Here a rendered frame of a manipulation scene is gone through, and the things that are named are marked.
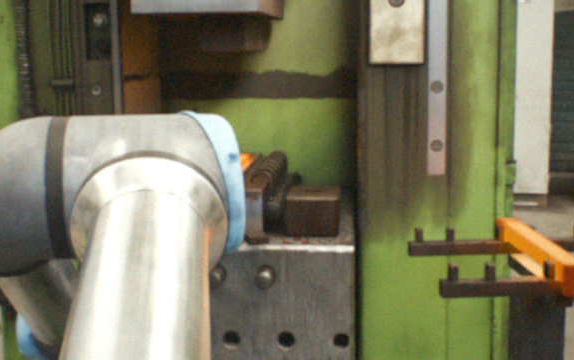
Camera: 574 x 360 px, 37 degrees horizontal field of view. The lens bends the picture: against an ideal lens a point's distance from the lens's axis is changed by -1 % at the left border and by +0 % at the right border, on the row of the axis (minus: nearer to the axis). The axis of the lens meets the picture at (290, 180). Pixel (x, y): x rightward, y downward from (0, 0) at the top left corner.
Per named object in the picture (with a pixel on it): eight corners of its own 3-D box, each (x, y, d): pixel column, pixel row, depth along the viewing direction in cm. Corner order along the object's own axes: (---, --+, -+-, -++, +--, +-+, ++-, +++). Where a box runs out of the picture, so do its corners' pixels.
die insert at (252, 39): (243, 50, 141) (243, 14, 140) (199, 51, 142) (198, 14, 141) (264, 50, 171) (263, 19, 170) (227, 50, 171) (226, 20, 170)
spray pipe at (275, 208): (281, 221, 135) (280, 203, 135) (263, 221, 135) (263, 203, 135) (297, 186, 169) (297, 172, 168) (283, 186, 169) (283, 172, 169)
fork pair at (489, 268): (496, 281, 103) (496, 265, 103) (450, 282, 103) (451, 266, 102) (451, 239, 126) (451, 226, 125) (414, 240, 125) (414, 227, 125)
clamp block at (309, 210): (338, 237, 135) (338, 197, 134) (285, 237, 135) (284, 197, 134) (340, 222, 146) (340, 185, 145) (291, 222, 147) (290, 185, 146)
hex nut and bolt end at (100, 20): (107, 52, 147) (106, 12, 146) (92, 53, 148) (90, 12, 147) (112, 52, 150) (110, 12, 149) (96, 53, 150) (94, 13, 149)
